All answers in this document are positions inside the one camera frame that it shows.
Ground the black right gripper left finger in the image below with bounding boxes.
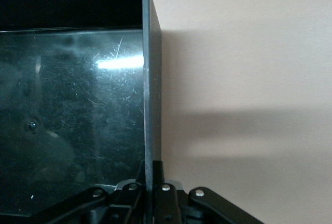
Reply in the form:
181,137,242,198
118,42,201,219
33,160,147,224

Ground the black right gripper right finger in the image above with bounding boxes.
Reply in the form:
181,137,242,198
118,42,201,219
153,160,265,224

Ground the black rectangular plastic box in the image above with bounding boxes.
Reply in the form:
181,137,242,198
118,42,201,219
0,0,163,224

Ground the brown paper table cover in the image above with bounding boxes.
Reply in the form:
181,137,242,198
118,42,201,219
149,0,332,224

